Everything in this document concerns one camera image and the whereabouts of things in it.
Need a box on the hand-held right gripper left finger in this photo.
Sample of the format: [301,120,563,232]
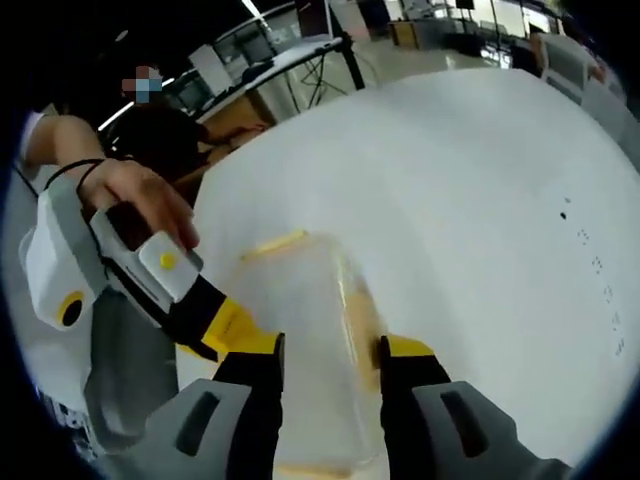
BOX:
[105,331,287,480]

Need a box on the brown wooden desk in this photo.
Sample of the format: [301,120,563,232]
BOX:
[196,88,277,152]

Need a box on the white desk with black legs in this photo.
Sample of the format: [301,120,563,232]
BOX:
[197,36,369,109]

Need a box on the black wrist band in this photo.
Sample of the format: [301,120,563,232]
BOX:
[43,157,109,194]

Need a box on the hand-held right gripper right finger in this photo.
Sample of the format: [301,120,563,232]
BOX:
[377,334,572,480]

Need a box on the person's left hand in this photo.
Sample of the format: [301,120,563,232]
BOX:
[75,159,199,251]

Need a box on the wooden cabinet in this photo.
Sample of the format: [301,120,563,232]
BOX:
[391,19,432,50]

